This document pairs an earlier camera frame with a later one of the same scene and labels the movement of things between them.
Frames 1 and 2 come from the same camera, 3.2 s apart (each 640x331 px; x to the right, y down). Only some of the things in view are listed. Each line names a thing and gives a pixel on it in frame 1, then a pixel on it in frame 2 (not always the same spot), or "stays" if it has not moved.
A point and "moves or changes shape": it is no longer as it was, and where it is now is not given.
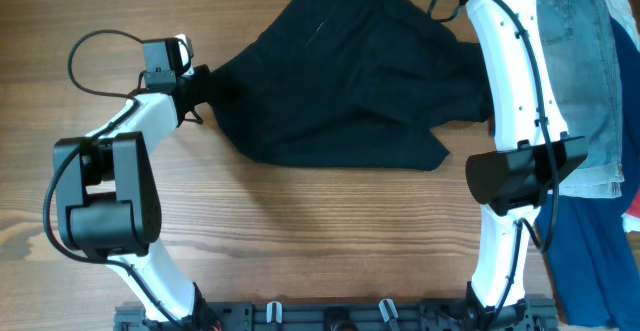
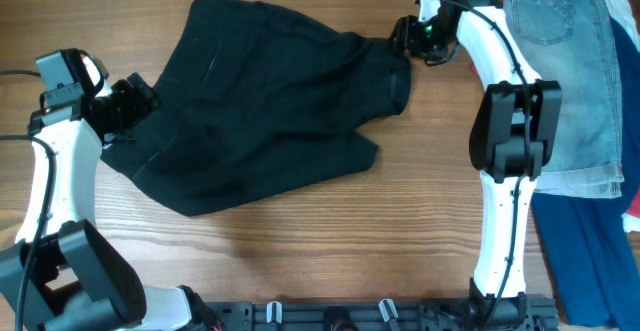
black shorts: x=351 y=75 moves or changes shape
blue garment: x=592 y=261 stays
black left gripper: x=202 y=73 to x=141 y=100
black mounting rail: x=522 y=316 stays
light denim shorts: x=575 y=27 stays
